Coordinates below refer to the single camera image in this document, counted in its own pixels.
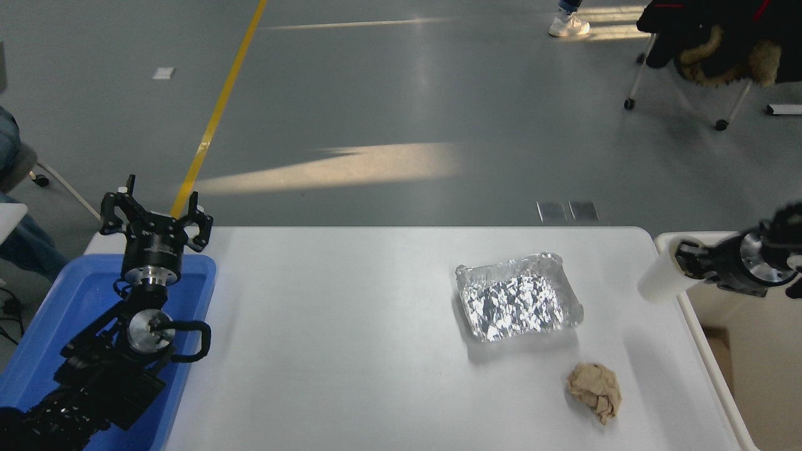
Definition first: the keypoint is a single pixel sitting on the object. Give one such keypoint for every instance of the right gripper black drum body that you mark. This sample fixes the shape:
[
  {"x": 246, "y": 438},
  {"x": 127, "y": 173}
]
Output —
[{"x": 727, "y": 263}]

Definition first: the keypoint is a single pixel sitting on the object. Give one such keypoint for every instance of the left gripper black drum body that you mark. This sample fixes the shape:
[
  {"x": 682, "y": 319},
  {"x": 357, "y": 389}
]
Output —
[{"x": 153, "y": 247}]

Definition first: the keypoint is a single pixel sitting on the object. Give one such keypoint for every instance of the white paper cup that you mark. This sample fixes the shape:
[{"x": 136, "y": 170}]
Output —
[{"x": 658, "y": 282}]

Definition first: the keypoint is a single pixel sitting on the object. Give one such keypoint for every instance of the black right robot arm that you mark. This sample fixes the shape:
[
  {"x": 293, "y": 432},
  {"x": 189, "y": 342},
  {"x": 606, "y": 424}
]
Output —
[{"x": 774, "y": 250}]

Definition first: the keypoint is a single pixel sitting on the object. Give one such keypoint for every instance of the seated person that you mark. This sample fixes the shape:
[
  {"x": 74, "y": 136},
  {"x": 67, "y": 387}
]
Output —
[{"x": 28, "y": 241}]

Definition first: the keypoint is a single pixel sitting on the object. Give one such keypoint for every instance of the blue plastic tray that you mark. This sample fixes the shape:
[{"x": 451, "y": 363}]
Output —
[{"x": 75, "y": 300}]

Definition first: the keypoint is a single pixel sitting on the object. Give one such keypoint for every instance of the large pale plastic bin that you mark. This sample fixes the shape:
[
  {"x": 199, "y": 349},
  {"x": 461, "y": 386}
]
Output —
[{"x": 770, "y": 351}]

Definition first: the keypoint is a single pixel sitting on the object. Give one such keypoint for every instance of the grey swivel chair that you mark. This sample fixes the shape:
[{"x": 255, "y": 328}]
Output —
[{"x": 22, "y": 166}]

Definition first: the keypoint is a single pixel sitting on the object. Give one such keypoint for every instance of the small white side table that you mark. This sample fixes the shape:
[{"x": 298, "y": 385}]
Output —
[{"x": 9, "y": 219}]

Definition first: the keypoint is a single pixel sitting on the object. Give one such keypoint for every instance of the metal floor socket plate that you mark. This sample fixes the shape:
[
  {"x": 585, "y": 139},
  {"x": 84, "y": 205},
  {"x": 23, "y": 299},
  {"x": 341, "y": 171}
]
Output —
[
  {"x": 552, "y": 212},
  {"x": 583, "y": 210}
]

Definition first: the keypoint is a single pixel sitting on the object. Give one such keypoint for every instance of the metal-legged chair on castors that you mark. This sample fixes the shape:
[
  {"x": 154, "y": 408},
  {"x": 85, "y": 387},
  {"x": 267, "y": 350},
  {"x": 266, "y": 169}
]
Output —
[{"x": 730, "y": 113}]

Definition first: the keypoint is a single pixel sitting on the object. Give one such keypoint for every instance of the small white floor marker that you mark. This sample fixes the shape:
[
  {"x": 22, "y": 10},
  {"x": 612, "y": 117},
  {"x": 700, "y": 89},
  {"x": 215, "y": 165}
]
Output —
[{"x": 163, "y": 73}]

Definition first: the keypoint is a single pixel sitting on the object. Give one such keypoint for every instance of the crumpled tan paper ball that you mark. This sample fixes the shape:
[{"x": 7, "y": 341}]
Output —
[{"x": 595, "y": 389}]

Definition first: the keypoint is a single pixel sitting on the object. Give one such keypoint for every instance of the white and black floor strip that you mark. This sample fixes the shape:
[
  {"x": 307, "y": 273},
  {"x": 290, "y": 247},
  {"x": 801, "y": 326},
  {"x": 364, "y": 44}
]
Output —
[{"x": 784, "y": 109}]

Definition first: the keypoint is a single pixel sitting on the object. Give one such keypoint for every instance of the crinkled foil tray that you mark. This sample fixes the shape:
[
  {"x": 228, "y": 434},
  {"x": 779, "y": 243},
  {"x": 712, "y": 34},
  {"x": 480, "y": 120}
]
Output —
[{"x": 515, "y": 304}]

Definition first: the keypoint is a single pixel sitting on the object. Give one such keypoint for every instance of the black jacket with fur trim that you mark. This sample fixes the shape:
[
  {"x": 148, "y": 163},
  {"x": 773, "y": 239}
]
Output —
[{"x": 720, "y": 37}]

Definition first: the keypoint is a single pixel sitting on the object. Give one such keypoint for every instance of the walking person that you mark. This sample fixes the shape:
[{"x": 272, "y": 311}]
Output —
[{"x": 569, "y": 24}]

